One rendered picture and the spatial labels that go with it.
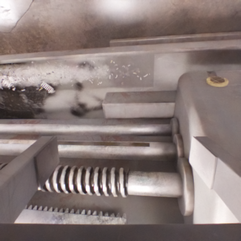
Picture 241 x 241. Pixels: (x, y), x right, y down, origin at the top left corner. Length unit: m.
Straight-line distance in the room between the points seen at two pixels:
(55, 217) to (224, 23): 0.89
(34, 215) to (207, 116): 0.30
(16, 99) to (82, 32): 0.44
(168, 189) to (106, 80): 0.35
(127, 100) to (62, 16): 0.58
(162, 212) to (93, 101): 0.37
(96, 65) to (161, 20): 0.45
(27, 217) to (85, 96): 0.35
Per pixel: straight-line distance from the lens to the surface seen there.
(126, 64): 0.48
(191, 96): 0.26
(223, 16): 0.92
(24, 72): 0.60
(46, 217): 0.34
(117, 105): 0.47
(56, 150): 0.16
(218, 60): 0.51
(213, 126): 0.21
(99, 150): 0.29
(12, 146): 0.37
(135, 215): 0.32
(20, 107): 0.69
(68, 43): 0.95
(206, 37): 0.88
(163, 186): 0.25
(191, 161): 0.17
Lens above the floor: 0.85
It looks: 50 degrees down
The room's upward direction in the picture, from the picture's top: 170 degrees counter-clockwise
